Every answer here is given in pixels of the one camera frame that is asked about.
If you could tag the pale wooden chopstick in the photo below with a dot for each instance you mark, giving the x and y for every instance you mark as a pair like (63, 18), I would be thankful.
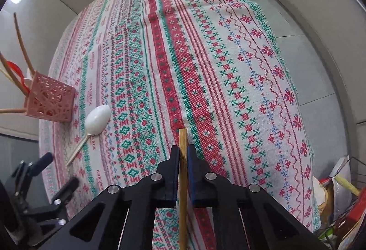
(10, 78)

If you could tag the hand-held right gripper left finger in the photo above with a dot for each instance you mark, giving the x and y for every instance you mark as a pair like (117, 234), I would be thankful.
(175, 181)

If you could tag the pink perforated utensil holder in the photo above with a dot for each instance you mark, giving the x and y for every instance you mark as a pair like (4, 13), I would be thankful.
(50, 98)

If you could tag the white plastic bag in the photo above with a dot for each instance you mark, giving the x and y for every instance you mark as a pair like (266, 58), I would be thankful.
(341, 181)

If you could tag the yellow foam stick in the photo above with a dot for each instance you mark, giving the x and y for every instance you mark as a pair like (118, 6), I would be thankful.
(347, 184)

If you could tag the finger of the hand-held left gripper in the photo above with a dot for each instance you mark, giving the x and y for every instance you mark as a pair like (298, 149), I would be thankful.
(43, 161)
(70, 190)

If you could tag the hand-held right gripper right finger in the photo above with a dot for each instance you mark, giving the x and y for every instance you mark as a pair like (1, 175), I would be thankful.
(192, 181)

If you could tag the orange red snack packet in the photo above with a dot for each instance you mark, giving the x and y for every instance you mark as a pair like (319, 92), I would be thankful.
(354, 218)

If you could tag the white plastic spoon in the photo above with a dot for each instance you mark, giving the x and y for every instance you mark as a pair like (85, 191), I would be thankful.
(97, 121)

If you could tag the red green patterned tablecloth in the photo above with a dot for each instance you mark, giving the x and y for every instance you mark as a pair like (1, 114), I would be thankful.
(183, 52)

